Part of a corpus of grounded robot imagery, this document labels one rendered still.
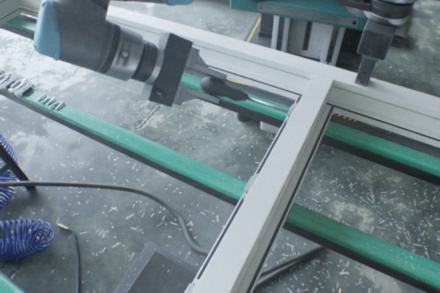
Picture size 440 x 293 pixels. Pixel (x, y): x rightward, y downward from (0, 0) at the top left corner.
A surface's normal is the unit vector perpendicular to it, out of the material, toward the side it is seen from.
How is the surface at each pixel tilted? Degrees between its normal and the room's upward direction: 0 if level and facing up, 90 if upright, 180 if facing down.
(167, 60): 64
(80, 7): 50
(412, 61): 0
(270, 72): 90
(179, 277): 0
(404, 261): 0
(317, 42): 90
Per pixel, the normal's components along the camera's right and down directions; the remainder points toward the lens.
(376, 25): -0.03, -0.67
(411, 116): -0.48, 0.66
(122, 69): 0.22, 0.74
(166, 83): 0.49, 0.25
